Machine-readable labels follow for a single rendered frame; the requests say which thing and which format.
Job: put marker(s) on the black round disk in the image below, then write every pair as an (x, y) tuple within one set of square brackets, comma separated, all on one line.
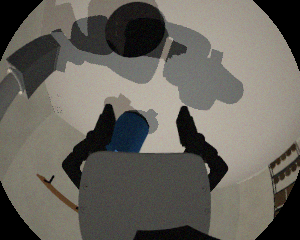
[(134, 29)]

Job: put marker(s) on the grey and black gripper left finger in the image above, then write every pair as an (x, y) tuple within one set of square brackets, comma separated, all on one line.
[(102, 134)]

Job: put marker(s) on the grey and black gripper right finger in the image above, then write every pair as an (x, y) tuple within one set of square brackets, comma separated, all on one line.
[(195, 143)]

